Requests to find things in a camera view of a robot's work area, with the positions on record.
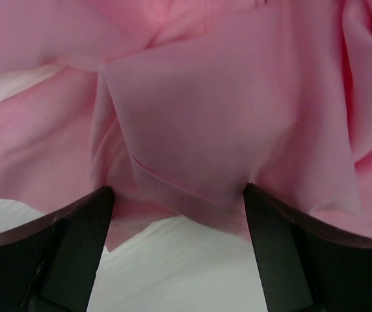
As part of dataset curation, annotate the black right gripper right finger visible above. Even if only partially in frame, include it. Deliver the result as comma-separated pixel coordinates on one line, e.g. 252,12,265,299
243,184,372,311

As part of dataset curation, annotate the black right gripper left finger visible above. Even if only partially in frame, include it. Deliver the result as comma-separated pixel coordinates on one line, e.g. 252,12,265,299
0,187,114,311

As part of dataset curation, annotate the pink t shirt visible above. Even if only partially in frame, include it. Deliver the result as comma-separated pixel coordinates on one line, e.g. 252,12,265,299
0,1,372,249

